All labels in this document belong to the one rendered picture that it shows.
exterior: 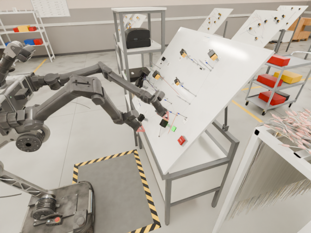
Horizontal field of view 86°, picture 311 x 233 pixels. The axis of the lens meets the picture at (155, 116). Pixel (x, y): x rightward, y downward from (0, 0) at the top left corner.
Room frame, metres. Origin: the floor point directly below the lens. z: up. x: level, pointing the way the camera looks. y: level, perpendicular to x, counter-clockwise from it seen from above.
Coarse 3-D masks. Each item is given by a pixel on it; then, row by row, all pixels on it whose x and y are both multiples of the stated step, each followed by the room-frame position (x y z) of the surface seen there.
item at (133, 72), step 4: (132, 68) 2.33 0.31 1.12; (136, 68) 2.33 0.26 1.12; (140, 68) 2.32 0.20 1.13; (144, 68) 2.32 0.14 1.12; (124, 72) 2.25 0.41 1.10; (132, 72) 2.18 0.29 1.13; (136, 72) 2.18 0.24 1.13; (148, 72) 2.16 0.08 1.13; (132, 76) 2.03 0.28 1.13; (136, 76) 2.02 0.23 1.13; (132, 80) 1.99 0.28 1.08
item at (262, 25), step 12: (264, 12) 5.16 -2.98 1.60; (276, 12) 4.82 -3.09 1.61; (288, 12) 4.53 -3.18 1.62; (252, 24) 5.17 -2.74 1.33; (264, 24) 4.82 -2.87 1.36; (276, 24) 4.50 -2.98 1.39; (240, 36) 5.16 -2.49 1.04; (252, 36) 4.80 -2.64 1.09; (264, 36) 4.49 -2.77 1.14; (276, 48) 4.36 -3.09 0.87
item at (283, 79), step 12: (276, 60) 2.84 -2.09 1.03; (288, 60) 2.76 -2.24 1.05; (300, 60) 3.08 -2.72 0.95; (276, 72) 3.18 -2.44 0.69; (288, 72) 3.17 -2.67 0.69; (264, 84) 2.91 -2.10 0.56; (276, 84) 2.63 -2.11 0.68; (288, 84) 2.89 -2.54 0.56; (300, 84) 2.88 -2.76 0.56; (252, 96) 3.15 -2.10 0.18; (264, 96) 2.96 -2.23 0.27; (276, 96) 2.90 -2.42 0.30; (288, 96) 2.91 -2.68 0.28; (264, 108) 2.67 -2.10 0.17
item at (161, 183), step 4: (148, 148) 1.29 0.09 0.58; (148, 152) 1.30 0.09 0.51; (148, 156) 1.31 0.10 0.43; (152, 156) 1.14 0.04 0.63; (152, 160) 1.14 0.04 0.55; (152, 164) 1.15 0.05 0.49; (152, 168) 1.16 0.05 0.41; (156, 168) 1.01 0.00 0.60; (156, 172) 1.01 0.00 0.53; (156, 176) 1.02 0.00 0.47; (160, 176) 0.91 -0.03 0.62; (160, 180) 0.91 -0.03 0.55; (164, 180) 0.81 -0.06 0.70; (160, 184) 0.91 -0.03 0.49; (164, 184) 0.81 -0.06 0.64; (160, 188) 0.91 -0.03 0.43; (164, 188) 0.81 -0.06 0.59; (164, 192) 0.81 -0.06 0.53; (164, 196) 0.80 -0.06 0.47; (164, 200) 0.80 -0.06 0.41
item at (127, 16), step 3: (126, 15) 7.26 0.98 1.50; (129, 15) 6.67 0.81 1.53; (123, 18) 6.81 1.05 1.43; (126, 18) 6.69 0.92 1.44; (129, 18) 6.39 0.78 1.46; (126, 21) 6.47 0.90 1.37; (126, 24) 7.49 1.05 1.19; (120, 30) 6.45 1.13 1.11; (114, 36) 6.84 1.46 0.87; (114, 39) 7.26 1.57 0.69; (114, 42) 7.36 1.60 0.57
